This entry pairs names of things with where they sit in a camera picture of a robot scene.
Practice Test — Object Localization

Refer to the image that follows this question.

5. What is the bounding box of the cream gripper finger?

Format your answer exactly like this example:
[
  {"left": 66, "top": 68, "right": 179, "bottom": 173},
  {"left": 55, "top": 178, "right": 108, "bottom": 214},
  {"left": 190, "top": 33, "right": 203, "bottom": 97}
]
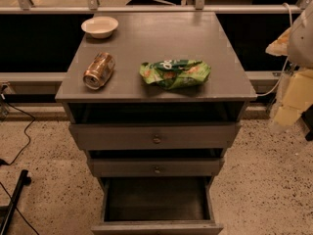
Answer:
[
  {"left": 265, "top": 28, "right": 291, "bottom": 56},
  {"left": 271, "top": 70, "right": 313, "bottom": 127}
]

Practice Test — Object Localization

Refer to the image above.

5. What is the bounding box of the green rice chip bag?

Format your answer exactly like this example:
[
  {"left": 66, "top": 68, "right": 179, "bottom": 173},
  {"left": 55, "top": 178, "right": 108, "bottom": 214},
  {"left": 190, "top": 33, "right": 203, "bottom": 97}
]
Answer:
[{"left": 139, "top": 60, "right": 211, "bottom": 90}]

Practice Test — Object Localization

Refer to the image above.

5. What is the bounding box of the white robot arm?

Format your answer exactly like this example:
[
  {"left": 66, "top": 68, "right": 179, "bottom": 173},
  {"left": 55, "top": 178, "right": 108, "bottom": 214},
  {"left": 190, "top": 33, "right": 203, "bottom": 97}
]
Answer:
[{"left": 265, "top": 6, "right": 313, "bottom": 127}]

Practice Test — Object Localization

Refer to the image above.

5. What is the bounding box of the bottom grey drawer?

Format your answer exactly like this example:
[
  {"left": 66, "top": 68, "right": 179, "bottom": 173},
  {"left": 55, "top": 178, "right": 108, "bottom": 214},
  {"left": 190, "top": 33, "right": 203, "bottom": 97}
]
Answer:
[{"left": 91, "top": 177, "right": 223, "bottom": 235}]

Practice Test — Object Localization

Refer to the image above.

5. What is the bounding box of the crushed gold soda can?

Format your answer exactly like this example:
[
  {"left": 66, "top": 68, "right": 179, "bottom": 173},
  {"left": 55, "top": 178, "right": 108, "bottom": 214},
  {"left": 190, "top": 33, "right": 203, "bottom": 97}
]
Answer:
[{"left": 83, "top": 52, "right": 115, "bottom": 90}]

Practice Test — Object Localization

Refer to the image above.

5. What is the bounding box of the white paper bowl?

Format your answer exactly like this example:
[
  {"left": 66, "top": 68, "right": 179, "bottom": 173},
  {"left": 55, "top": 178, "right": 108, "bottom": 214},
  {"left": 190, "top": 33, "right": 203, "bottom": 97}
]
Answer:
[{"left": 81, "top": 17, "right": 118, "bottom": 39}]

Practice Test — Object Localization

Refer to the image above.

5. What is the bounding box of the black stand leg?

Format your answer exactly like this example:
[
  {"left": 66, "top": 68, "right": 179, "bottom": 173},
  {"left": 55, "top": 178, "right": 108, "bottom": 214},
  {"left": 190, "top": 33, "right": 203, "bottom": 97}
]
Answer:
[{"left": 0, "top": 169, "right": 31, "bottom": 235}]

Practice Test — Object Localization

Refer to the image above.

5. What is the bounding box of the white hanging cable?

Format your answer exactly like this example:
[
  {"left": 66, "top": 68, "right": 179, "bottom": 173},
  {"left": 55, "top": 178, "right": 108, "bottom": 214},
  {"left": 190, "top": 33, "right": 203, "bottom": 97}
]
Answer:
[{"left": 256, "top": 2, "right": 294, "bottom": 98}]

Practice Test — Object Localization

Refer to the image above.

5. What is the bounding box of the metal railing frame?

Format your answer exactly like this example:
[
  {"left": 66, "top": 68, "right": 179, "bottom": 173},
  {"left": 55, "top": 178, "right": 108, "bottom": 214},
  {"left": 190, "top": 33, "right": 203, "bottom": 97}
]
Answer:
[{"left": 0, "top": 0, "right": 313, "bottom": 16}]

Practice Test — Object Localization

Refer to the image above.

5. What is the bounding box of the black floor cable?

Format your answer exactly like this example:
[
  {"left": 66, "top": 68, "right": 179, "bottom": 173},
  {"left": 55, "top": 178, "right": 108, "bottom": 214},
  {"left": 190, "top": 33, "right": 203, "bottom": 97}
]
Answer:
[{"left": 0, "top": 101, "right": 36, "bottom": 166}]

